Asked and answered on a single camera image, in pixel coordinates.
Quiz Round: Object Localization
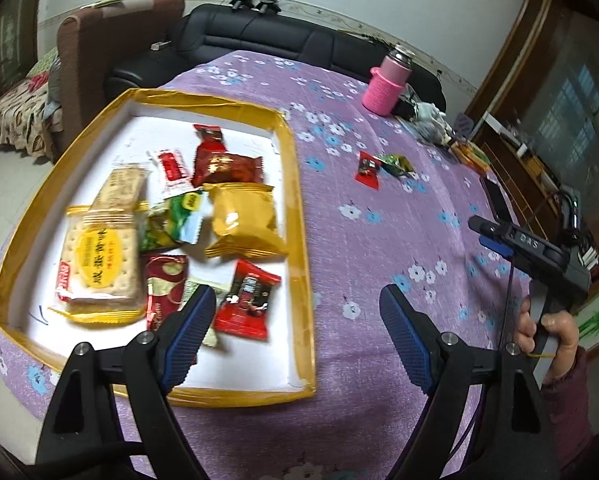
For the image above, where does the large red snack packet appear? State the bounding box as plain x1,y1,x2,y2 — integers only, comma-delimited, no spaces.
212,259,282,341

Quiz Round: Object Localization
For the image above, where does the yellow snack packet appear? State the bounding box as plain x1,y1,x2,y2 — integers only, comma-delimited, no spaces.
203,182,287,259

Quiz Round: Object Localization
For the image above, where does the green gold snack packet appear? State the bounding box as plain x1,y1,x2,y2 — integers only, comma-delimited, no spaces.
377,154,415,178

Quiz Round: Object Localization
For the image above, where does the small red candy packet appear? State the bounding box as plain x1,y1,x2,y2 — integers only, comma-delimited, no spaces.
355,151,382,191

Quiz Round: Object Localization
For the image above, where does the dark red sleeve forearm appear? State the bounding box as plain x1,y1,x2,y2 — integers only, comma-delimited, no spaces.
540,347,593,472

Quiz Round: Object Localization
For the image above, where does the person right hand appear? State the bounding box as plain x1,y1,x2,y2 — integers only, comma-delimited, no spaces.
513,296,579,386

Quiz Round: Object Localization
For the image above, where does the black smartphone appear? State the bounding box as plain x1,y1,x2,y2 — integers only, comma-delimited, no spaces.
481,176,513,223

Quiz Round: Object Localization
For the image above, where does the cream cracker pack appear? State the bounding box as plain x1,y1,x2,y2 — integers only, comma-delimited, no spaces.
54,199,151,325

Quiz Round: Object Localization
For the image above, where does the purple floral tablecloth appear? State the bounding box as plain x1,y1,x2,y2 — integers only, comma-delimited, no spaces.
0,51,528,479

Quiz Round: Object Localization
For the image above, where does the yellow rimmed tray box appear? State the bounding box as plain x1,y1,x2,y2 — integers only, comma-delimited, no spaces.
0,89,316,408

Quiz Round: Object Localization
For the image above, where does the orange biscuit packs stack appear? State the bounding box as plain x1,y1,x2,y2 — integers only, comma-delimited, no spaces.
450,141,490,177

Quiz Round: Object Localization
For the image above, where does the dark red gold packet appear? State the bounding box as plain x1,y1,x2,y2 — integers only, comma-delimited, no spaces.
192,124,264,188

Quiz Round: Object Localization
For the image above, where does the white green plastic bag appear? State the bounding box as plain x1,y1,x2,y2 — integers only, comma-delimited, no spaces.
411,102,453,146

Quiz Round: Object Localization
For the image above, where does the pink sleeved thermos bottle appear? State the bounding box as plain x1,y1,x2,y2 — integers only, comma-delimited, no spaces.
362,44,414,116

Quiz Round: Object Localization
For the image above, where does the black leather sofa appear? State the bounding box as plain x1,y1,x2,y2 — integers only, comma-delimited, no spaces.
104,2,448,114

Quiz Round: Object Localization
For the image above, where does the brown armchair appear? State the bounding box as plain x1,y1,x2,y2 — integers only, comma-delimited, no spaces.
54,0,184,154

